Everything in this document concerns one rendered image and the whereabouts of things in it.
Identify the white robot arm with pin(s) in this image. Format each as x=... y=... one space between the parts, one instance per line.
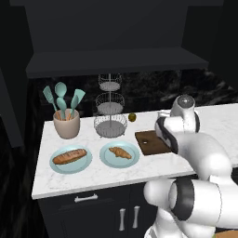
x=204 y=161

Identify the golden brown croissant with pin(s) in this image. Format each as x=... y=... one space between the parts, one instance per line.
x=121 y=152

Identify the dark brown cutting board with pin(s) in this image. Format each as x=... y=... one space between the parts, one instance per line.
x=150 y=144

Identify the dark tall side cabinet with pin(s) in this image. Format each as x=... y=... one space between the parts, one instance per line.
x=221 y=40

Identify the small olive green round object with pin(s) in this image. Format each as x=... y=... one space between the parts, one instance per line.
x=132 y=117

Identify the light blue plate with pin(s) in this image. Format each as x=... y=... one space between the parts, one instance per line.
x=72 y=167
x=119 y=162

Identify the teal solid spatula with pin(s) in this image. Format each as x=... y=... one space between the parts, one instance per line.
x=76 y=96

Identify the beige utensil pot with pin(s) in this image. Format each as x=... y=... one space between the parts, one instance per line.
x=66 y=127

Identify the small teal spoon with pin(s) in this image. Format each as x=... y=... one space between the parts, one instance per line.
x=61 y=105

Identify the brown baguette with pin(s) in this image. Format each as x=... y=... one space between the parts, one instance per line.
x=69 y=156

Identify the large teal spoon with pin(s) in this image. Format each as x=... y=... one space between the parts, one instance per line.
x=60 y=89

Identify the teal slotted spatula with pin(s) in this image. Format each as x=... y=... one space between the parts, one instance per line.
x=48 y=94

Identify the dark drawer front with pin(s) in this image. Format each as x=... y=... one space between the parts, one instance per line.
x=105 y=198

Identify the dark cupboard door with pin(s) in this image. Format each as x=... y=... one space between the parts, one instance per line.
x=145 y=214
x=89 y=221

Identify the dark wall cabinet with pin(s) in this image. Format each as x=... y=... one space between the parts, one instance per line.
x=114 y=37

